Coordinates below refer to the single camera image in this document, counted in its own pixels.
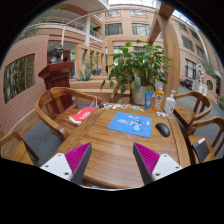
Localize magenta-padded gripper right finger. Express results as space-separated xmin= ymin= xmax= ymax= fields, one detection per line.
xmin=132 ymin=142 xmax=184 ymax=186

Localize blue cartoon mouse pad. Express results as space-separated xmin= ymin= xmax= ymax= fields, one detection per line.
xmin=107 ymin=111 xmax=153 ymax=138

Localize blue squeeze tube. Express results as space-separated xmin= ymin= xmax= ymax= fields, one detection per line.
xmin=144 ymin=90 xmax=155 ymax=111

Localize green potted plant white pot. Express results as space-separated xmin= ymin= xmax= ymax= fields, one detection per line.
xmin=100 ymin=39 xmax=173 ymax=106

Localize black notebook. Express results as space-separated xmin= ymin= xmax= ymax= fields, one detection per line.
xmin=192 ymin=137 xmax=211 ymax=164

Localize red-brown wooden pedestal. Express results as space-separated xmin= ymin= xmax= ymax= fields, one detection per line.
xmin=37 ymin=61 xmax=76 ymax=120

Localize dark bust statue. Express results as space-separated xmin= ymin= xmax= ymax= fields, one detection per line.
xmin=49 ymin=44 xmax=65 ymax=64

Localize spiky green agave plant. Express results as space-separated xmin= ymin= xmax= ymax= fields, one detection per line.
xmin=72 ymin=67 xmax=97 ymax=82

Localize wooden armchair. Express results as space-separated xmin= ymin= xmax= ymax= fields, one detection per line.
xmin=0 ymin=130 xmax=41 ymax=167
xmin=184 ymin=116 xmax=224 ymax=165
xmin=34 ymin=86 xmax=103 ymax=141
xmin=109 ymin=82 xmax=135 ymax=104
xmin=172 ymin=91 xmax=213 ymax=130

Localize black computer mouse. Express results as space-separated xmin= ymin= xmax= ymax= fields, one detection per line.
xmin=155 ymin=122 xmax=171 ymax=138

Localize white outdoor sculpture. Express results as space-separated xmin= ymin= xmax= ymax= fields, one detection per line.
xmin=194 ymin=63 xmax=210 ymax=95

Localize orange liquid clear bottle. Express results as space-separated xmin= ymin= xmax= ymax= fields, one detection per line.
xmin=153 ymin=85 xmax=166 ymax=112

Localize white pump bottle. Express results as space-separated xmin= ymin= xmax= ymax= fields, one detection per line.
xmin=163 ymin=89 xmax=177 ymax=115

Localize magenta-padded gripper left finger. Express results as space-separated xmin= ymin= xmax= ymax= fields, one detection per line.
xmin=39 ymin=142 xmax=93 ymax=185

